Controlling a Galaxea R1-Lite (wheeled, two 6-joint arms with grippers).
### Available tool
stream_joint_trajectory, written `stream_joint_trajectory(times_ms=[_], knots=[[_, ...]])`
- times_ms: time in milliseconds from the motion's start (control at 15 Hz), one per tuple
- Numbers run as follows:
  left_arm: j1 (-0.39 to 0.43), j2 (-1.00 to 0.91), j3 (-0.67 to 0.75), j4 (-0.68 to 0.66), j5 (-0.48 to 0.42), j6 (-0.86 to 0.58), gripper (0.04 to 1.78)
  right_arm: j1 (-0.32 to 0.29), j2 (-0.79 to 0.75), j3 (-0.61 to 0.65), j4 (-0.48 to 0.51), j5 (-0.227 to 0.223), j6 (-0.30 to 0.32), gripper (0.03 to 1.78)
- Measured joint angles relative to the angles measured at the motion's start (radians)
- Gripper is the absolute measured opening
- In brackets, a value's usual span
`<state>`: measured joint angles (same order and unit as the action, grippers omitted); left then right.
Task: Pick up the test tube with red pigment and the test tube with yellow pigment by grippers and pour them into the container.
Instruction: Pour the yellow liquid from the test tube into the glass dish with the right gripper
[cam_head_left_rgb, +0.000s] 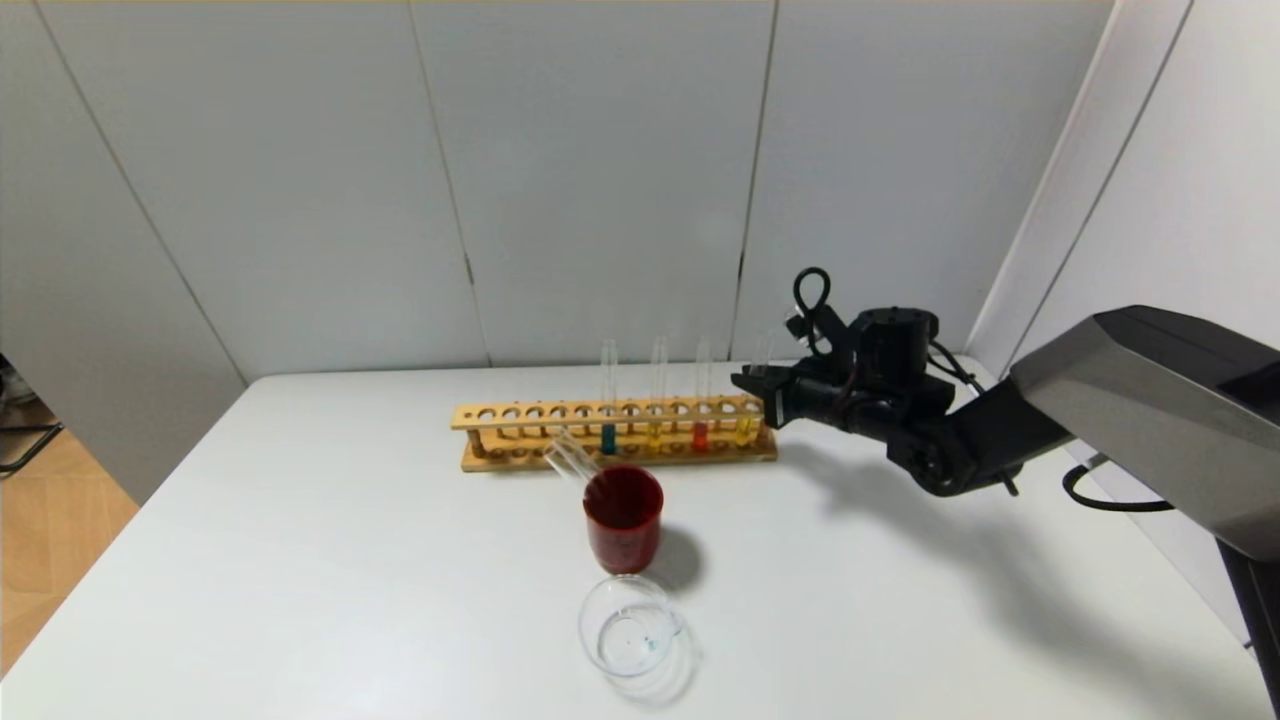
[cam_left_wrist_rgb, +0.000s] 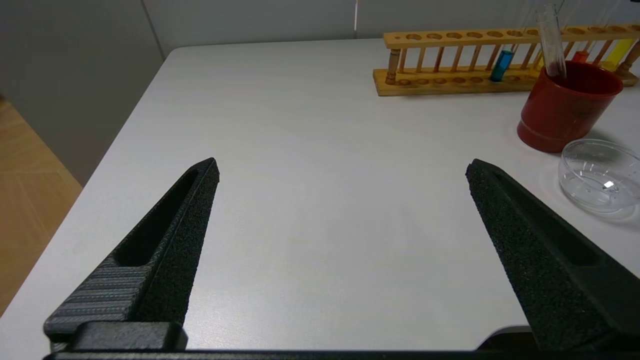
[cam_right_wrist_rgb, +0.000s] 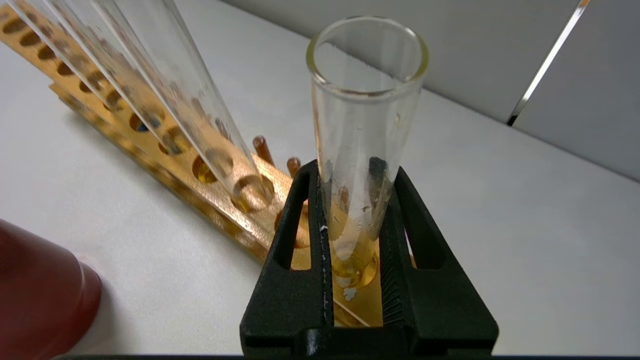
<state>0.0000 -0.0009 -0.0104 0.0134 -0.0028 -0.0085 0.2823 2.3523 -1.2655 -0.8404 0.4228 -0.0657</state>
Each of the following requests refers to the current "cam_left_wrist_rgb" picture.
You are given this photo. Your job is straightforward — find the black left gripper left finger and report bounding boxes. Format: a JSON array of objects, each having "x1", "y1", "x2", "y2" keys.
[{"x1": 44, "y1": 158, "x2": 220, "y2": 337}]

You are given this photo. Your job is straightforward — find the clear glass dish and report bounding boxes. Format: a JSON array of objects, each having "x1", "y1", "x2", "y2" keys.
[{"x1": 558, "y1": 139, "x2": 640, "y2": 217}]

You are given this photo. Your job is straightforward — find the red plastic cup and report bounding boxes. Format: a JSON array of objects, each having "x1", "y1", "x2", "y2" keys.
[{"x1": 517, "y1": 61, "x2": 624, "y2": 153}]

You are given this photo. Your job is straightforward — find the glass test tube yellow pigment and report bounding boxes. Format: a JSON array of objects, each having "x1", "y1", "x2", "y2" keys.
[{"x1": 601, "y1": 0, "x2": 640, "y2": 72}]

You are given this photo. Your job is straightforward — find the wooden test tube rack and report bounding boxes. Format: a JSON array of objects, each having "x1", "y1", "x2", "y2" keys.
[{"x1": 373, "y1": 23, "x2": 640, "y2": 97}]

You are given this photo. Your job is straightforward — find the glass test tube blue pigment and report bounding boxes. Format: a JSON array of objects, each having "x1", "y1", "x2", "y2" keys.
[{"x1": 490, "y1": 0, "x2": 538, "y2": 82}]

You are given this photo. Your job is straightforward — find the glass test tube red pigment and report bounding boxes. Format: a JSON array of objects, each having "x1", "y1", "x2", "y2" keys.
[{"x1": 571, "y1": 0, "x2": 613, "y2": 64}]

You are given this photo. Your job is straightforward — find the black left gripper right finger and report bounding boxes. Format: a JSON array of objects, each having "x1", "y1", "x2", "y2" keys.
[{"x1": 466, "y1": 159, "x2": 640, "y2": 351}]

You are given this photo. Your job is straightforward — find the empty glass test tube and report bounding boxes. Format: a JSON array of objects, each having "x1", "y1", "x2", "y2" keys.
[
  {"x1": 545, "y1": 5, "x2": 568, "y2": 80},
  {"x1": 537, "y1": 5, "x2": 562, "y2": 80}
]

